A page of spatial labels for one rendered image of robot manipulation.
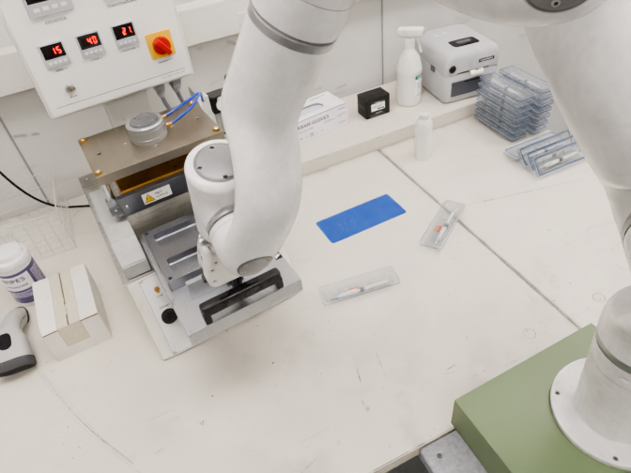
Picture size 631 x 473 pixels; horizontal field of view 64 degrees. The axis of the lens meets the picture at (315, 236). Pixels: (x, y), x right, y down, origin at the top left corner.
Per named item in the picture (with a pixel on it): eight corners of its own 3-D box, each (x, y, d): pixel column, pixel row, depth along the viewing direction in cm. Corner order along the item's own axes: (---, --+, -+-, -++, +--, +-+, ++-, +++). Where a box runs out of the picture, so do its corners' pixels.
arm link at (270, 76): (390, 98, 46) (277, 278, 67) (314, -7, 53) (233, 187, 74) (309, 96, 41) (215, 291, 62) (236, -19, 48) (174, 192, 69)
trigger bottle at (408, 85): (394, 106, 170) (395, 32, 153) (397, 95, 176) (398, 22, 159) (421, 107, 168) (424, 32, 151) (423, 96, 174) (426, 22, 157)
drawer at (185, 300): (145, 252, 107) (132, 225, 102) (238, 212, 114) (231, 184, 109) (193, 349, 87) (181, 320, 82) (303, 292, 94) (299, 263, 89)
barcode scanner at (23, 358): (2, 322, 121) (-16, 300, 116) (36, 309, 123) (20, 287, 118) (1, 389, 107) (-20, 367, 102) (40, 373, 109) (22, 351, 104)
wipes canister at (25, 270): (16, 289, 129) (-15, 247, 119) (52, 277, 131) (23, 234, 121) (17, 312, 123) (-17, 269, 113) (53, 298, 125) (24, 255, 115)
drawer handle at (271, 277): (203, 318, 87) (196, 303, 84) (279, 280, 92) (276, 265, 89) (207, 326, 86) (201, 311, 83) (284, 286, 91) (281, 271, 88)
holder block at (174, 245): (146, 242, 104) (142, 233, 102) (234, 205, 110) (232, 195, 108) (172, 292, 93) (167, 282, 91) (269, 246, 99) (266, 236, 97)
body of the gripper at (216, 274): (206, 263, 71) (213, 296, 80) (270, 234, 74) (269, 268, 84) (184, 223, 74) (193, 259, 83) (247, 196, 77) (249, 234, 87)
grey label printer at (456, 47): (409, 78, 184) (410, 31, 173) (458, 66, 188) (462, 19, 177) (444, 107, 166) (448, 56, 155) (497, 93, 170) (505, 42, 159)
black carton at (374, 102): (357, 113, 170) (356, 93, 165) (380, 105, 172) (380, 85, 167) (366, 120, 165) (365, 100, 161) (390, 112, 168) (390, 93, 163)
